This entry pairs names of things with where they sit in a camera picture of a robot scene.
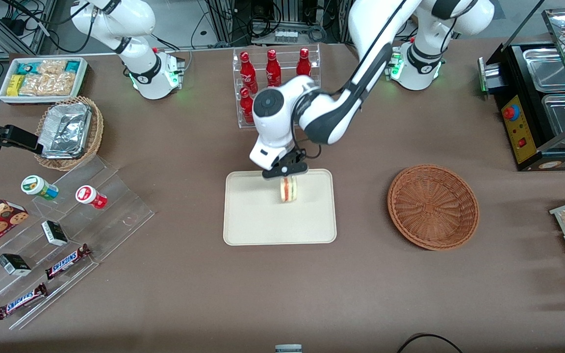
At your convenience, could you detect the plastic triangle sandwich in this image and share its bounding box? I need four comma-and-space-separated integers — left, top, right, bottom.
280, 177, 299, 203

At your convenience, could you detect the cream plastic serving tray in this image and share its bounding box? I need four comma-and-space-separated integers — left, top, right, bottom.
223, 169, 337, 246

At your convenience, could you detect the light wicker basket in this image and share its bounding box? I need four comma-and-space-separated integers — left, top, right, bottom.
34, 96, 104, 172

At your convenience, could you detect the brown round wicker basket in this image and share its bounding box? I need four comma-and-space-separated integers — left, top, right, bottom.
387, 164, 480, 251

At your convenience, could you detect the silver foil container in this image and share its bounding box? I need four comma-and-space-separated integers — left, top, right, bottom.
37, 102, 92, 159

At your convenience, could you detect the white bin of snacks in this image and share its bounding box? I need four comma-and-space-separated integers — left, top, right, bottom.
0, 57, 90, 105

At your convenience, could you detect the green lid cup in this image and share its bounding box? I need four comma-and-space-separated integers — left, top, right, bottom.
21, 175, 59, 201

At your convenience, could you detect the red cola bottle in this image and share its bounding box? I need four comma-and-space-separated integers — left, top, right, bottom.
239, 51, 259, 95
265, 49, 283, 88
239, 87, 255, 124
296, 47, 313, 77

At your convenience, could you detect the yellow snack packet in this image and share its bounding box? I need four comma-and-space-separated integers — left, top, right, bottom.
7, 75, 26, 97

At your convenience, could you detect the clear bag of rice crackers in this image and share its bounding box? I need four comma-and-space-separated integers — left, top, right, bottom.
19, 73, 76, 97

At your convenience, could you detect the clear acrylic bottle rack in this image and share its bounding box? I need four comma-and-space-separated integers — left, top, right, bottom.
232, 44, 322, 129

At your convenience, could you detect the red lid cup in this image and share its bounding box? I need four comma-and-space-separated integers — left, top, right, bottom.
75, 185, 108, 210

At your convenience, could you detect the small black box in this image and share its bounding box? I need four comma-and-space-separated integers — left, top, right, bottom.
41, 220, 69, 247
0, 253, 32, 277

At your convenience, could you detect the clear acrylic stepped display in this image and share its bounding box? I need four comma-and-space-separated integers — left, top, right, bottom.
0, 156, 155, 330

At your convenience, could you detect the Snickers chocolate bar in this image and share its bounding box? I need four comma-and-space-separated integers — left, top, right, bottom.
45, 243, 92, 280
0, 283, 49, 321

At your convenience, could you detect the black food warmer appliance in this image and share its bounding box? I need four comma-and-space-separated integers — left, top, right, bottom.
478, 7, 565, 172

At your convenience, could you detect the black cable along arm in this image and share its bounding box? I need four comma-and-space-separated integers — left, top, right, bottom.
292, 0, 411, 158

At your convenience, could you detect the black looped floor cable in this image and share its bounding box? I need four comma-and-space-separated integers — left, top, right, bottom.
396, 333, 465, 353

